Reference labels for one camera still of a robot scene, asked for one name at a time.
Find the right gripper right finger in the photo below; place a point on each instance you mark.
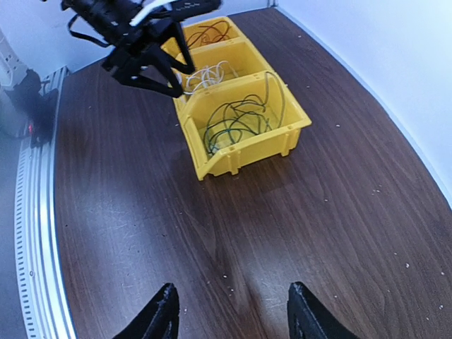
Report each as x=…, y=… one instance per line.
x=308, y=318

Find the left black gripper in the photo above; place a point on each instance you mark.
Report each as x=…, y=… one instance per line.
x=159, y=43

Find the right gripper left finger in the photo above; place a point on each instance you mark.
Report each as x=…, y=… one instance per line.
x=159, y=318

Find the left yellow plastic bin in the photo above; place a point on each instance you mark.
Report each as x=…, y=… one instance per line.
x=214, y=31

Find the yellow plastic bin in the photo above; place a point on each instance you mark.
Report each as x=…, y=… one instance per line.
x=218, y=64
x=240, y=122
x=214, y=31

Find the middle yellow plastic bin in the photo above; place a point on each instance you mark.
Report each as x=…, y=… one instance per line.
x=218, y=64

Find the right yellow plastic bin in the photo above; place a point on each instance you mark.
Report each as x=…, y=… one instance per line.
x=240, y=122

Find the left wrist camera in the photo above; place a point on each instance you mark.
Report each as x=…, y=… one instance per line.
x=177, y=10

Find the left aluminium frame post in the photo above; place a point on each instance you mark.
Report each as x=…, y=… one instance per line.
x=272, y=3

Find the front aluminium rail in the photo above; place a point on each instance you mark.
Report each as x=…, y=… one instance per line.
x=45, y=308

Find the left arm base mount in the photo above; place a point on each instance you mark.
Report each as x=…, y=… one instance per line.
x=41, y=108

